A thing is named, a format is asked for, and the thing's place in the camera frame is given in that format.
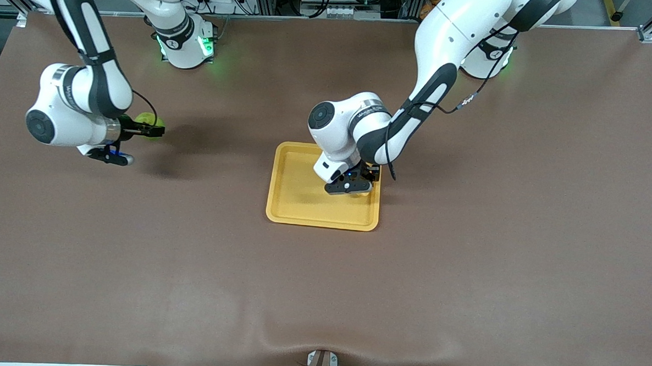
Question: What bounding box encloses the green apple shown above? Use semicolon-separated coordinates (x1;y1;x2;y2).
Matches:
134;112;167;142

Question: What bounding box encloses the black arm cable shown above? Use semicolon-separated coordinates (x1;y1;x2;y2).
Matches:
382;18;521;186
129;89;160;127

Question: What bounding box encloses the aluminium table edge rail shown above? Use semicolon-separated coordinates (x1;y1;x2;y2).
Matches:
28;1;652;41

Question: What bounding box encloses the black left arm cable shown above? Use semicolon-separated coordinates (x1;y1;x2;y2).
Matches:
382;18;521;186

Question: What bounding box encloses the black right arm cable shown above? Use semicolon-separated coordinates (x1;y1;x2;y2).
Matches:
129;89;160;127

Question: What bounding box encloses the yellow plastic tray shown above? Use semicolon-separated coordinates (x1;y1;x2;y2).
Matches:
264;141;383;232

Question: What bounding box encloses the brown table mat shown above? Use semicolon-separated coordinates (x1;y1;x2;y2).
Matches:
0;1;652;366

